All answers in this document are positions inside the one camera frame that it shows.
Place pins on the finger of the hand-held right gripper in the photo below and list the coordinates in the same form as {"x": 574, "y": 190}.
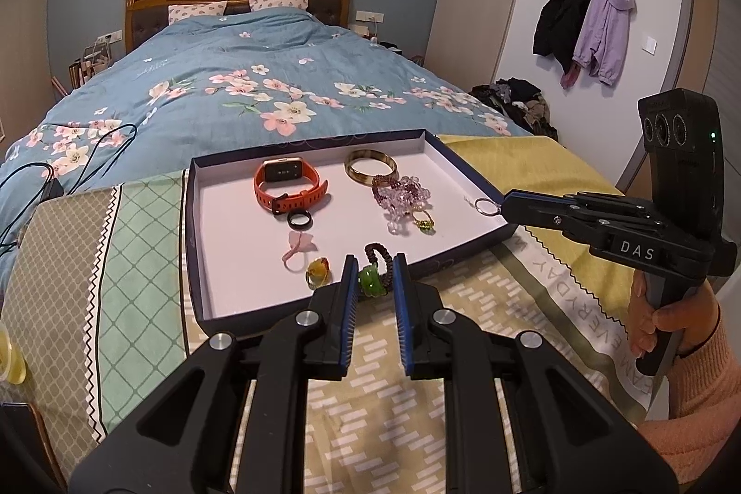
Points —
{"x": 538, "y": 199}
{"x": 538, "y": 217}

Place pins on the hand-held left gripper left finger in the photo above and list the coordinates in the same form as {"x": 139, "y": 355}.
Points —
{"x": 349, "y": 309}

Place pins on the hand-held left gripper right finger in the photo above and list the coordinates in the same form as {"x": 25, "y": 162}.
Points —
{"x": 402, "y": 309}

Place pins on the dark blue box tray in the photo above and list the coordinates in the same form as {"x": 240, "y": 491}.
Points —
{"x": 243, "y": 262}

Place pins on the person's right forearm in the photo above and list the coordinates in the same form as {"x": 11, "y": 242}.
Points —
{"x": 700, "y": 401}

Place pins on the person's right hand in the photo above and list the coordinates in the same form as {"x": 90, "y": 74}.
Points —
{"x": 689, "y": 320}

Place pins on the pile of dark clothes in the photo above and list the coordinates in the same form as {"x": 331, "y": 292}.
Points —
{"x": 518, "y": 103}

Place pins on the brown horn bangle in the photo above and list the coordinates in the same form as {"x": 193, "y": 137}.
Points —
{"x": 362, "y": 177}

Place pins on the orange smartwatch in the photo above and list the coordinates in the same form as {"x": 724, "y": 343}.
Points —
{"x": 283, "y": 170}

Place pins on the wooden door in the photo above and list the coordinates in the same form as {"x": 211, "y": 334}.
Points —
{"x": 703, "y": 8}

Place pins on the purple jacket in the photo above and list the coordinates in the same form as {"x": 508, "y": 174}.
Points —
{"x": 608, "y": 25}

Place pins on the black jacket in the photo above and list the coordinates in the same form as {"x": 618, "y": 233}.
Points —
{"x": 558, "y": 19}

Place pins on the wooden bedside table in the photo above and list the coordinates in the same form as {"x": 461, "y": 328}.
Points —
{"x": 396, "y": 51}

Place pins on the patterned green yellow cloth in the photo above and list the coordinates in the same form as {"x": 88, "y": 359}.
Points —
{"x": 145, "y": 297}

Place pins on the bed with floral duvet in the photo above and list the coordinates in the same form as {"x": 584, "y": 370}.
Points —
{"x": 231, "y": 48}

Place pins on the white dotted pillow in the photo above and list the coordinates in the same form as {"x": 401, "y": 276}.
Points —
{"x": 197, "y": 11}
{"x": 278, "y": 2}

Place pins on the black charger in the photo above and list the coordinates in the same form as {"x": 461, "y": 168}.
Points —
{"x": 54, "y": 190}

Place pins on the yellow cup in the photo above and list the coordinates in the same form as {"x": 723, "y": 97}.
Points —
{"x": 10, "y": 358}

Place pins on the dark flat object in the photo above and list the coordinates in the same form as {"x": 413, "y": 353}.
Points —
{"x": 23, "y": 447}

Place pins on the cluttered bedside table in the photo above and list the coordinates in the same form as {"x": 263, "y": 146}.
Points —
{"x": 87, "y": 66}

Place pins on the white light switch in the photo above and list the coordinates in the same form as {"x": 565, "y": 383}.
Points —
{"x": 649, "y": 44}

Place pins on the white wall outlet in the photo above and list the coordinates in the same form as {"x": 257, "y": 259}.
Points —
{"x": 109, "y": 37}
{"x": 369, "y": 16}

